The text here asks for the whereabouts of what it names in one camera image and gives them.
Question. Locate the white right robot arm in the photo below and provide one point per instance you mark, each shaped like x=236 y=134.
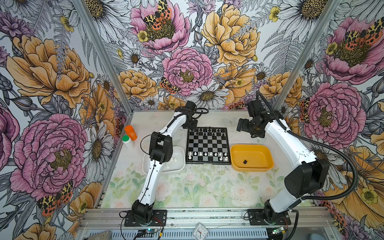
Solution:
x=308 y=172

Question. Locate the white rectangular tray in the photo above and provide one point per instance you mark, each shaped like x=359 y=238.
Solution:
x=175 y=165

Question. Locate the green capped white bottle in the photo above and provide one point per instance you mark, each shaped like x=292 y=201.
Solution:
x=128 y=142

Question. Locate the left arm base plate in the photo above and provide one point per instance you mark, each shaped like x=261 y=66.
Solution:
x=156 y=218

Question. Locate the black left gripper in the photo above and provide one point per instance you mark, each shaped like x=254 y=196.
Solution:
x=193 y=127

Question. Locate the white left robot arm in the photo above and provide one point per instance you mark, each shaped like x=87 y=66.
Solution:
x=160 y=152

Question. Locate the black white chess board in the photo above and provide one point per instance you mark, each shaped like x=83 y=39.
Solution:
x=208 y=145

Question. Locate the orange capped bottle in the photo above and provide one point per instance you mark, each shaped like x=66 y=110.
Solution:
x=131 y=133

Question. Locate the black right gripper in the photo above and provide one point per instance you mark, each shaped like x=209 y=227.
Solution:
x=260 y=134

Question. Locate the aluminium front rail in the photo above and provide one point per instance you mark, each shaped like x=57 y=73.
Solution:
x=110 y=219

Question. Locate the yellow rectangular tray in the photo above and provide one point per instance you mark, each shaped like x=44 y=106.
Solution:
x=258 y=156

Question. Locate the small white clock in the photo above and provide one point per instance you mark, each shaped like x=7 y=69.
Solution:
x=200 y=232

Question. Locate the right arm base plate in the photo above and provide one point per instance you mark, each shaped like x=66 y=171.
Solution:
x=266 y=217

